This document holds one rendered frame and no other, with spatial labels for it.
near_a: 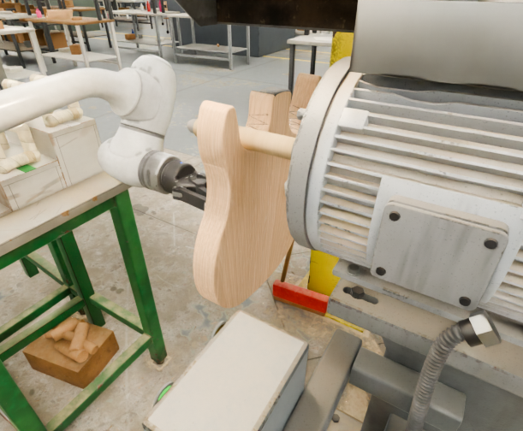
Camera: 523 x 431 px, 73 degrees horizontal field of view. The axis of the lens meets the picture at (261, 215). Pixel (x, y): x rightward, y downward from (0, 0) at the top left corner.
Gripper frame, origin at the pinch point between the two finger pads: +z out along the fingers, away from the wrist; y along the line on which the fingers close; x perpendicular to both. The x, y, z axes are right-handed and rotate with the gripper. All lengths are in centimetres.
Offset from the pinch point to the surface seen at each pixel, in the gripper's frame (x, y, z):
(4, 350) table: -91, 17, -99
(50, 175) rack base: -12, 2, -66
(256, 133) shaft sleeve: 16.6, 9.3, 5.8
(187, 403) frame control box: -1.2, 38.0, 17.4
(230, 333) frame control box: -0.2, 29.5, 16.2
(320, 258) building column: -68, -90, -11
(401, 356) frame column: -4.7, 16.6, 33.7
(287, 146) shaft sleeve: 16.0, 9.9, 11.3
